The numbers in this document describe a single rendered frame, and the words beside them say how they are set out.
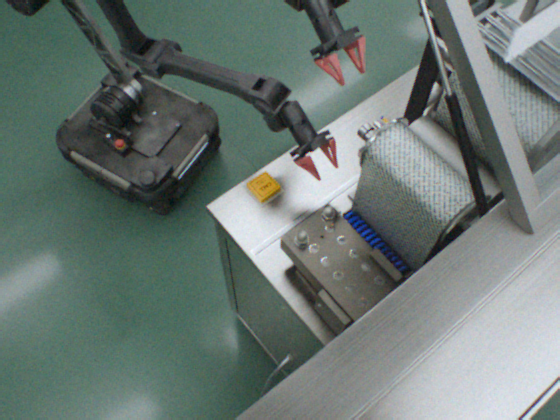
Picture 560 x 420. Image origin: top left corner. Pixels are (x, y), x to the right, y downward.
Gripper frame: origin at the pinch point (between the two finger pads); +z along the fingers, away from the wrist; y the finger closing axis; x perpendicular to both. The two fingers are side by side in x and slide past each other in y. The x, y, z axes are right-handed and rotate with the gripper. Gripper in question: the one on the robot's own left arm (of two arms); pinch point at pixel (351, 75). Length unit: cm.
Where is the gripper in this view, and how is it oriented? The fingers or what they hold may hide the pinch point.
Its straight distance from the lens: 131.2
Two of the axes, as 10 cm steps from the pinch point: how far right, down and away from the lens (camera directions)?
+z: 4.6, 8.4, 2.8
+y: -7.8, 5.4, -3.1
